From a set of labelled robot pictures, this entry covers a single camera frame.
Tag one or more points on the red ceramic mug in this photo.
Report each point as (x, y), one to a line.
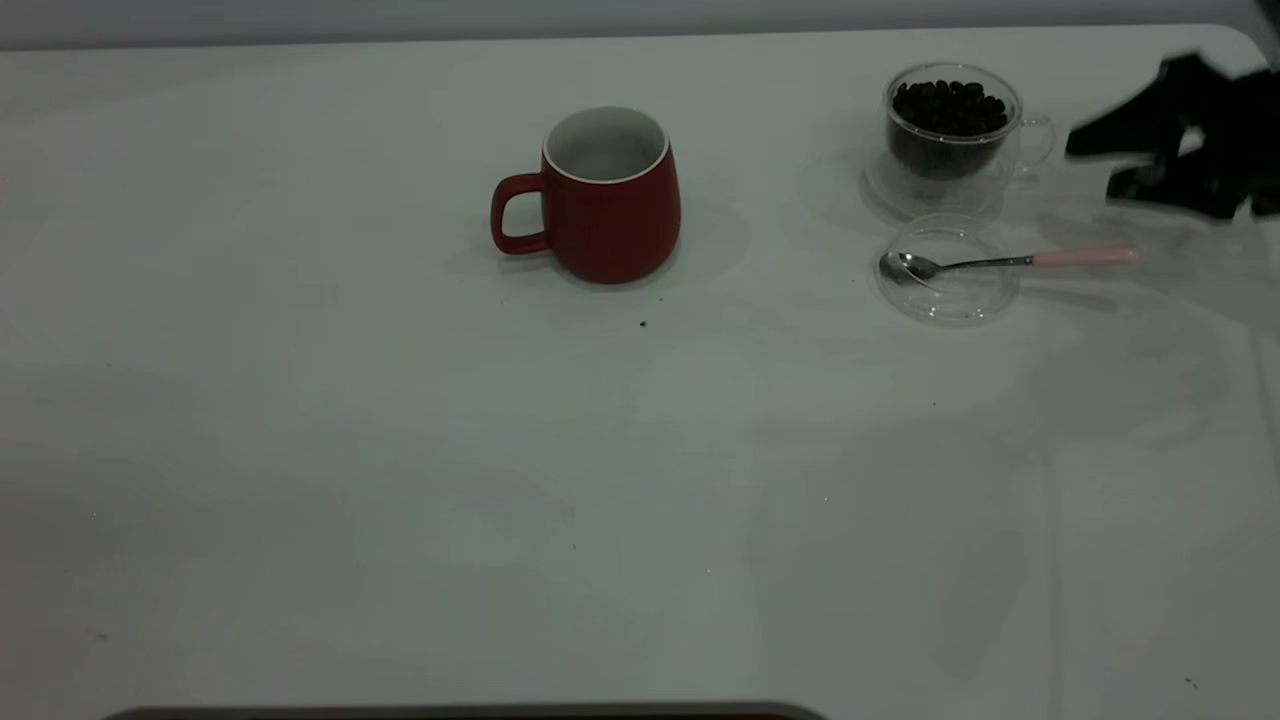
(615, 230)

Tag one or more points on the clear double-wall glass cup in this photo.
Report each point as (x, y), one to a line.
(905, 195)

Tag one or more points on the dark coffee beans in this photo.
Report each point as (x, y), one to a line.
(948, 108)

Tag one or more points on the clear round glass lid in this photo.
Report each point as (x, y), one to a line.
(945, 303)

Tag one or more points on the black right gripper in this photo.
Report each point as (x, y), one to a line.
(1255, 130)

